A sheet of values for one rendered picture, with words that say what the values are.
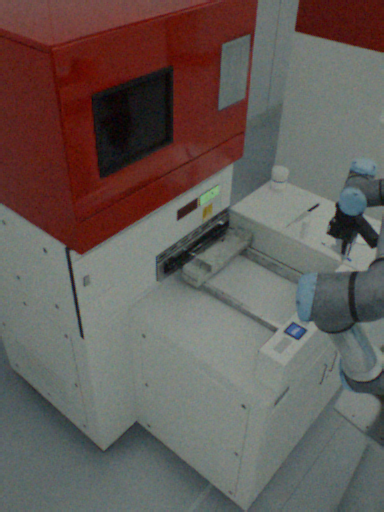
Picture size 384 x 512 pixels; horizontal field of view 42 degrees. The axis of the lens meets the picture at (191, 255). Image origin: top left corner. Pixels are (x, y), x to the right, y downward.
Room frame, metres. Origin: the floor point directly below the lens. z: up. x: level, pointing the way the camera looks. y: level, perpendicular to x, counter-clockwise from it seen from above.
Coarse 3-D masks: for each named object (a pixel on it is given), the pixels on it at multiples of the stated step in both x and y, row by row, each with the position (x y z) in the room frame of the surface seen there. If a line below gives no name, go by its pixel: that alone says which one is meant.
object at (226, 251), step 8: (232, 240) 1.66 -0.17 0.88; (240, 240) 1.67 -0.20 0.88; (216, 248) 1.61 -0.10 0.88; (224, 248) 1.61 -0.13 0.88; (232, 248) 1.61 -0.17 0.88; (240, 248) 1.62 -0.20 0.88; (208, 256) 1.56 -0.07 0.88; (216, 256) 1.56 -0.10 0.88; (224, 256) 1.56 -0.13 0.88; (232, 256) 1.57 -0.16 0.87; (224, 264) 1.53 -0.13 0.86; (208, 272) 1.46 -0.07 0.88; (192, 280) 1.41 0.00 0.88; (200, 280) 1.42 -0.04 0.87
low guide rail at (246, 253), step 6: (222, 240) 1.71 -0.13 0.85; (246, 252) 1.63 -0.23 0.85; (252, 252) 1.63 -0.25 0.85; (252, 258) 1.61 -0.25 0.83; (258, 258) 1.59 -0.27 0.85; (264, 258) 1.59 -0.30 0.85; (264, 264) 1.57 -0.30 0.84; (270, 264) 1.55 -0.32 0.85; (270, 270) 1.55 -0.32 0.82; (276, 270) 1.53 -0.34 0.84; (282, 270) 1.52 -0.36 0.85; (288, 270) 1.52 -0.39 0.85; (282, 276) 1.51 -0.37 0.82; (288, 276) 1.50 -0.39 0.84; (294, 276) 1.48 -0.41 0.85; (300, 276) 1.48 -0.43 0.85; (294, 282) 1.48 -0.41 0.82
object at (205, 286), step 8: (200, 288) 1.43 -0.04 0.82; (208, 288) 1.41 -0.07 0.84; (216, 288) 1.40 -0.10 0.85; (216, 296) 1.38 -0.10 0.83; (224, 296) 1.36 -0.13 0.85; (232, 304) 1.33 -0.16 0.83; (240, 304) 1.32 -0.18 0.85; (248, 312) 1.29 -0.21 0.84; (256, 312) 1.28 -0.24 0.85; (256, 320) 1.26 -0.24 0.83; (264, 320) 1.24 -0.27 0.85; (272, 320) 1.24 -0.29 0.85; (272, 328) 1.22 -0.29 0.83
